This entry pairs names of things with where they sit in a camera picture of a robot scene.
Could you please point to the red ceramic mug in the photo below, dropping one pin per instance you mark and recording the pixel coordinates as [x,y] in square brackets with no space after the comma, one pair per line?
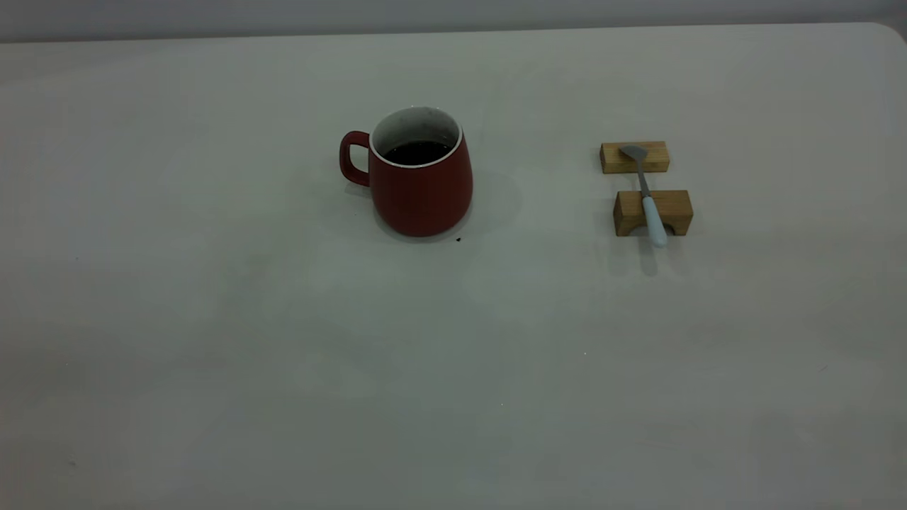
[421,191]

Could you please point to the arched wooden block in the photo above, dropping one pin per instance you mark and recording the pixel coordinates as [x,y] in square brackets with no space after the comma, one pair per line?
[677,209]

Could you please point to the rectangular wooden block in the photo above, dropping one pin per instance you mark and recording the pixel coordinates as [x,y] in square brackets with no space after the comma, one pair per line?
[613,163]

